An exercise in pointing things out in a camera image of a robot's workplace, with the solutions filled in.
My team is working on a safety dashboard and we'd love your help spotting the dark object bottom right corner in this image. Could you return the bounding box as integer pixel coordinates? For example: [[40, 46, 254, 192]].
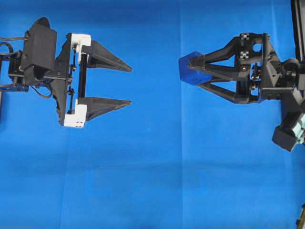
[[296, 203, 305, 229]]

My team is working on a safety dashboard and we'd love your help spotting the blue table cloth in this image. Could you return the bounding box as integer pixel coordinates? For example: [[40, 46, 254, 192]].
[[0, 0, 305, 229]]

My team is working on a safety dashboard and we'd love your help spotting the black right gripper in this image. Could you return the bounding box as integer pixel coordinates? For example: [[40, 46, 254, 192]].
[[188, 33, 305, 112]]

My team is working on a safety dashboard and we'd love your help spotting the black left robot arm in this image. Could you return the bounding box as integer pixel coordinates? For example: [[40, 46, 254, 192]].
[[0, 27, 132, 128]]

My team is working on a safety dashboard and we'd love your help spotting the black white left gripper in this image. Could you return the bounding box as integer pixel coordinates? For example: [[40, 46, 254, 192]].
[[50, 33, 132, 128]]

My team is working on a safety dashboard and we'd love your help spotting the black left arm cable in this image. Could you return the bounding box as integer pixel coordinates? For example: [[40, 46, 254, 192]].
[[0, 35, 53, 99]]

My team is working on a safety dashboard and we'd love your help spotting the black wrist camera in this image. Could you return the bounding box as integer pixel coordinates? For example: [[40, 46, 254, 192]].
[[272, 112, 305, 152], [20, 17, 57, 85]]

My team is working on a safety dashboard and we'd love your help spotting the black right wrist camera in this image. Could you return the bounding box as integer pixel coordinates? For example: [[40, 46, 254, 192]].
[[272, 112, 305, 152]]

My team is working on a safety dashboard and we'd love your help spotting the blue block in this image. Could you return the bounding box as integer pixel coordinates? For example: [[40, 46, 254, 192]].
[[178, 50, 213, 86]]

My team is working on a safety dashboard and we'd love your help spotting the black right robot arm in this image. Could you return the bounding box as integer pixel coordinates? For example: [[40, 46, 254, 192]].
[[186, 0, 305, 114]]

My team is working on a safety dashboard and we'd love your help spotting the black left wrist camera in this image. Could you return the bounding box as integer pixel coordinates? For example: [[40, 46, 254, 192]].
[[20, 17, 57, 85]]

